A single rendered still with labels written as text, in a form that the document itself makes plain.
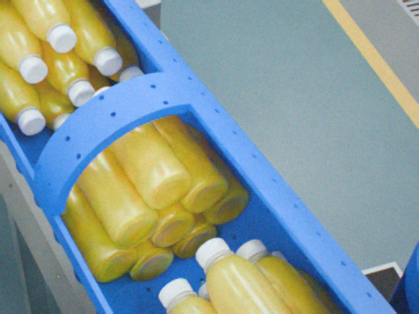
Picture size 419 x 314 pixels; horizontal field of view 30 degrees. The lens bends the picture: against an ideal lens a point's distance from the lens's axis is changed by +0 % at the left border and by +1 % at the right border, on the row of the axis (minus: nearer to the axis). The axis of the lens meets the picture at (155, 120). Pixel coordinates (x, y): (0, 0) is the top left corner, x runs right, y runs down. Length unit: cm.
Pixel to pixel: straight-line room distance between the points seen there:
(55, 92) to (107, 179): 29
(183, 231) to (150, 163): 14
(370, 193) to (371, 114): 35
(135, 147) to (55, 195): 12
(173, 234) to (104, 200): 12
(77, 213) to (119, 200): 9
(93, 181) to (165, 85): 16
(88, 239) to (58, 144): 14
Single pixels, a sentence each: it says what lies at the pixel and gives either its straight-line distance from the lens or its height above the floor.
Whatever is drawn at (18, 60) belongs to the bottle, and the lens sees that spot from 119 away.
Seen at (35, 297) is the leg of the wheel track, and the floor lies 20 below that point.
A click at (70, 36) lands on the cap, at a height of 115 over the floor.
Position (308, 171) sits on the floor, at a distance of 252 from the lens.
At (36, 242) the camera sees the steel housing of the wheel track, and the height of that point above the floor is 87.
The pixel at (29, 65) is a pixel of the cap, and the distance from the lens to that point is 117.
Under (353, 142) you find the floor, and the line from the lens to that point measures 264.
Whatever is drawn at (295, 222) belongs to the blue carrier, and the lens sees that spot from 87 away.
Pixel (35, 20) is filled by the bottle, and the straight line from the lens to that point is 118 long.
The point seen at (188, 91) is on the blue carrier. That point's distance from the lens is 98.
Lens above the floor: 191
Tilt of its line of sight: 47 degrees down
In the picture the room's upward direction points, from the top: 2 degrees clockwise
